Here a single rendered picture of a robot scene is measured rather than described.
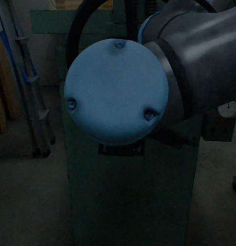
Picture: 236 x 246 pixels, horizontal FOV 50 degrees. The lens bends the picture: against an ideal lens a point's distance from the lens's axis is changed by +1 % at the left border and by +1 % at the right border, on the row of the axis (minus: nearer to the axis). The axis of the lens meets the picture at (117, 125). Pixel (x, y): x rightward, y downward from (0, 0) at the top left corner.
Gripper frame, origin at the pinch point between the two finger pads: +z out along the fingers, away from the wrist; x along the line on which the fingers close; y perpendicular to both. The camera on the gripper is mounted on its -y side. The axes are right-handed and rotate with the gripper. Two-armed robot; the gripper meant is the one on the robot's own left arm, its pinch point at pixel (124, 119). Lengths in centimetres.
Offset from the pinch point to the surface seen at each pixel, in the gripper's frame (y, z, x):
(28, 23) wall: -137, 225, -122
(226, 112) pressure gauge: -4.8, 17.5, 27.2
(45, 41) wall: -121, 236, -104
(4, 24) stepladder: -58, 74, -68
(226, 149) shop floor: 4, 131, 70
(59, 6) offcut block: -35.5, 18.4, -21.0
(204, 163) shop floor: 13, 115, 49
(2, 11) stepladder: -64, 71, -68
